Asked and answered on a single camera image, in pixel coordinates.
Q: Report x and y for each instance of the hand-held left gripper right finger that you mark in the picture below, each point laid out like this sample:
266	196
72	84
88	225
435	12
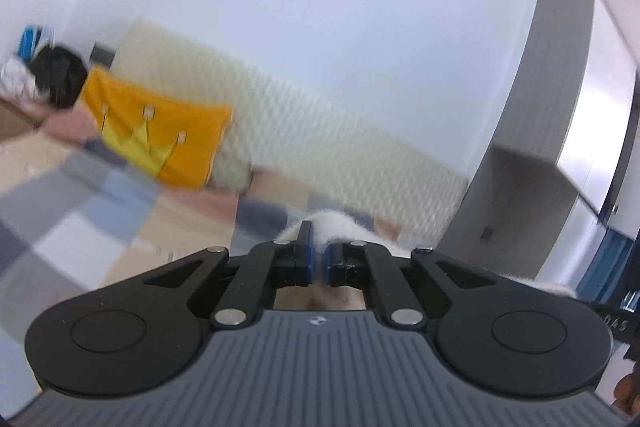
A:
330	263

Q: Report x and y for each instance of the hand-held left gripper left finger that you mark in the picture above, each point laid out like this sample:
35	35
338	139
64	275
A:
306	257

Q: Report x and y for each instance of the white striped fuzzy sweater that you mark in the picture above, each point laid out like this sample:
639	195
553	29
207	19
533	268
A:
340	227

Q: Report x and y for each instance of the black clothes pile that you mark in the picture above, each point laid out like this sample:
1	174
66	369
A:
57	74

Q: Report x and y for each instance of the white clothes pile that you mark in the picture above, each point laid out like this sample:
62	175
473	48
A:
15	79

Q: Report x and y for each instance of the cream quilted headboard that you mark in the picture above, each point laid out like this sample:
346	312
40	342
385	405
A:
310	122

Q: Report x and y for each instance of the yellow crown pillow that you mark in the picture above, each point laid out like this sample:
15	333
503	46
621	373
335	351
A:
165	127

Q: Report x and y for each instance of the grey wardrobe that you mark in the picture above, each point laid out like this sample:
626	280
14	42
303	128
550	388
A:
530	132

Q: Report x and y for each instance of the checkered bed cover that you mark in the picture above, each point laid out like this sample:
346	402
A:
95	217

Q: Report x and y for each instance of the blue packet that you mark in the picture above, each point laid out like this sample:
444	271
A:
30	39

